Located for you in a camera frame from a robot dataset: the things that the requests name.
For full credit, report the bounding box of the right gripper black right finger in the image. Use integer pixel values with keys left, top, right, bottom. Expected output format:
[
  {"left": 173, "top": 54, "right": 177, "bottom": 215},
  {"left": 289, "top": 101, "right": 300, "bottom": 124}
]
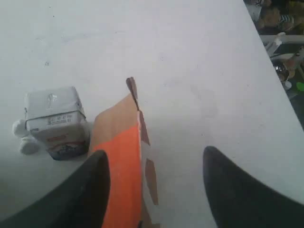
[{"left": 203, "top": 146, "right": 304, "bottom": 228}]

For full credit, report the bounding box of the white crumpled ball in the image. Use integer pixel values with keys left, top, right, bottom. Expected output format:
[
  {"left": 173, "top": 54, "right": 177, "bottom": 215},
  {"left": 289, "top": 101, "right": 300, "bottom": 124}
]
[
  {"left": 19, "top": 136, "right": 40, "bottom": 155},
  {"left": 12, "top": 119, "right": 28, "bottom": 138}
]

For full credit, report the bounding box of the small white milk carton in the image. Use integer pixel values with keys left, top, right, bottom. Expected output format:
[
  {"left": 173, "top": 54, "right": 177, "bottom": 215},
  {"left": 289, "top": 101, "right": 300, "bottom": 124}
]
[{"left": 25, "top": 86, "right": 90, "bottom": 161}]

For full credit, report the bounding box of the brown pouch with orange label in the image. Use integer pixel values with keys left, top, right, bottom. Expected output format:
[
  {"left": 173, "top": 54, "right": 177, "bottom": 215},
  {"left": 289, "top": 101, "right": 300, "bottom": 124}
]
[{"left": 88, "top": 77, "right": 161, "bottom": 228}]

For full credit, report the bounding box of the background clutter pile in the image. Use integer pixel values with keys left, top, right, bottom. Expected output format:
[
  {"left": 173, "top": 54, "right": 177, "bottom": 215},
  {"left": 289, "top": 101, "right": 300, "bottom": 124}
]
[{"left": 244, "top": 0, "right": 304, "bottom": 124}]

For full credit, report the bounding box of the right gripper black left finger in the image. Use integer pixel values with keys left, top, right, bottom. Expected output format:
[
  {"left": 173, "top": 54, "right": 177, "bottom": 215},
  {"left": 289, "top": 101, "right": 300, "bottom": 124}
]
[{"left": 0, "top": 150, "right": 111, "bottom": 228}]

